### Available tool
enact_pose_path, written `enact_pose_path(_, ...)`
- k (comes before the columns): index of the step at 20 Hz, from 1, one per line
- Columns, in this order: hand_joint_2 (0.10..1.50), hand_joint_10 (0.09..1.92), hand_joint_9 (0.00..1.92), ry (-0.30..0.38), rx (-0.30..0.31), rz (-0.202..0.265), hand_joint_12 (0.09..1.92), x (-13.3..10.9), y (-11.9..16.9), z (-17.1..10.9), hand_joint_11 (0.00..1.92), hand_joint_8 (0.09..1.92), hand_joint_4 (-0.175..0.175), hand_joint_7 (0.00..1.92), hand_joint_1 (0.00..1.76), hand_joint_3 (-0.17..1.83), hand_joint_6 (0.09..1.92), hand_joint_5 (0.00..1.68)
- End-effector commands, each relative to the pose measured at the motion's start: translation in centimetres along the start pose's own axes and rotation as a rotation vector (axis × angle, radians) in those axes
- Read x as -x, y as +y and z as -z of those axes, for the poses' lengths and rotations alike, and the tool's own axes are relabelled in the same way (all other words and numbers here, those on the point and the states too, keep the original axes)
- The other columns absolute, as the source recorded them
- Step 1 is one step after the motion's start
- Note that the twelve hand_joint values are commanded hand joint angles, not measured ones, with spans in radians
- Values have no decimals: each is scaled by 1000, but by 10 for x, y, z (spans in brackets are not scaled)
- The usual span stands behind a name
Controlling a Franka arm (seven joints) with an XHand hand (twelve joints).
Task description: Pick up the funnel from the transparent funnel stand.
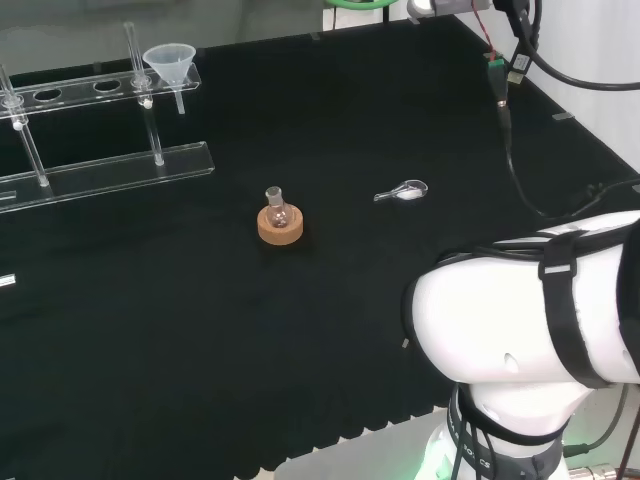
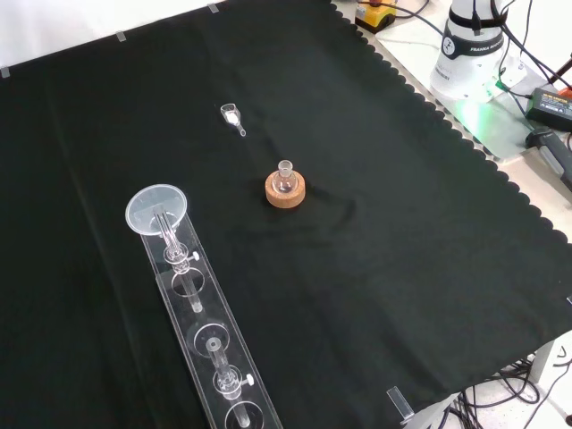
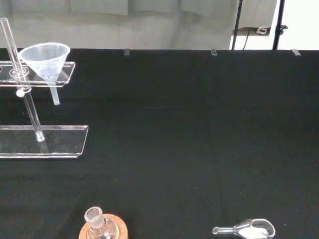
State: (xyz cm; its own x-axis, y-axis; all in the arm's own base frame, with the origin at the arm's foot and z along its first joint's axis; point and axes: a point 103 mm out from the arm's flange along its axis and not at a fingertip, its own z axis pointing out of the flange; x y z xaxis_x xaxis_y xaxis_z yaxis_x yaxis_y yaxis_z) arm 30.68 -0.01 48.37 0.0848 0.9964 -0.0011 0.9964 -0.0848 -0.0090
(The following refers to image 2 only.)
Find yellow stop button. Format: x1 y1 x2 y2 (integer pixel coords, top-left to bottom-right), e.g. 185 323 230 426
355 0 399 33

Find small glass weighing funnel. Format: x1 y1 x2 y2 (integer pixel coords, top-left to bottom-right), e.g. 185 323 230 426
219 103 247 138

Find black power adapter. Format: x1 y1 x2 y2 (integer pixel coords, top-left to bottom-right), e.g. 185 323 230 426
525 87 572 133

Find small round-bottom glass flask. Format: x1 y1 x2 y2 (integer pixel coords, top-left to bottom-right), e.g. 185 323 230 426
273 159 299 196

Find clear acrylic funnel stand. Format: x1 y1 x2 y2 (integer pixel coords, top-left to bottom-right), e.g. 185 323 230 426
133 196 285 429

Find black floor cable bundle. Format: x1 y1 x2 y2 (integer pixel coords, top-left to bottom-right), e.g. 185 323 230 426
446 352 572 429

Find black table cloth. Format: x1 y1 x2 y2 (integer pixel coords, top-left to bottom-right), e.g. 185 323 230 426
0 0 572 429

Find white table leg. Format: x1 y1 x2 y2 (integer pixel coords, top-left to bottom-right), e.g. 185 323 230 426
531 339 560 386

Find cork ring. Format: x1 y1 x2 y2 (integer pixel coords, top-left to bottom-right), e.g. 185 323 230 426
265 172 308 209

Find black grey device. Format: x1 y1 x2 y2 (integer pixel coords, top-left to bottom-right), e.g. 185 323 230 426
525 128 572 191

